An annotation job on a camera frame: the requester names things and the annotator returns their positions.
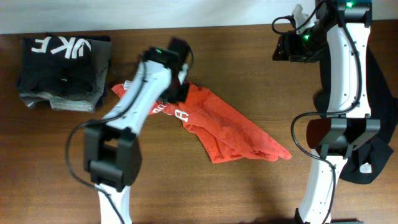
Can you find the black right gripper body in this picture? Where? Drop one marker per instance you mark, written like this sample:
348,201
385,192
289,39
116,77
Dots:
306,46

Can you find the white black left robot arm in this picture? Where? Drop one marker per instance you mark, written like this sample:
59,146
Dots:
112,154

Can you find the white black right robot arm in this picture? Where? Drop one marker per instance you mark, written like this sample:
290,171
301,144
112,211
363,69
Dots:
342,28

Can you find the folded grey garment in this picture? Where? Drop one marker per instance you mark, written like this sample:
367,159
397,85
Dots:
83,103

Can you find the red orange soccer t-shirt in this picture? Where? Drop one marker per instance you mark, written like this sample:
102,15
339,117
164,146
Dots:
224,132

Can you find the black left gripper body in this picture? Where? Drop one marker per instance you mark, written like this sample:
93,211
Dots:
175,93

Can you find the folded black Nike shirt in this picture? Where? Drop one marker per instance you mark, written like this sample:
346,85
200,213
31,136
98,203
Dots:
57,65

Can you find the folded navy garment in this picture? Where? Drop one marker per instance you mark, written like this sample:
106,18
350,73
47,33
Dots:
105,90

